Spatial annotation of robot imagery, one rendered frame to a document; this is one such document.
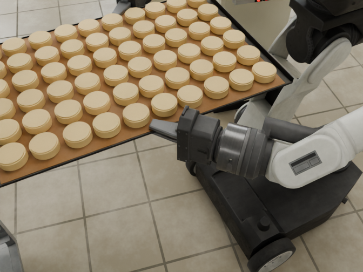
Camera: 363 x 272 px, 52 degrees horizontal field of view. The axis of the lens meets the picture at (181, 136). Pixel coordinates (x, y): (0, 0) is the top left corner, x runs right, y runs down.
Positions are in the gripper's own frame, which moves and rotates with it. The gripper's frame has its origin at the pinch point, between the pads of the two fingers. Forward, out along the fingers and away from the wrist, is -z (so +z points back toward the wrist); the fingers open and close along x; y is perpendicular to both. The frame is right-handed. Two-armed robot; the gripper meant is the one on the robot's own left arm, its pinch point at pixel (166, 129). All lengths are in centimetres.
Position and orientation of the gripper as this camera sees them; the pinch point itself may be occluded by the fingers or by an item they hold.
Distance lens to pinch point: 68.9
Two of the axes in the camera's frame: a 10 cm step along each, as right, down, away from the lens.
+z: 9.4, 2.6, -2.1
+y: -3.4, 7.3, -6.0
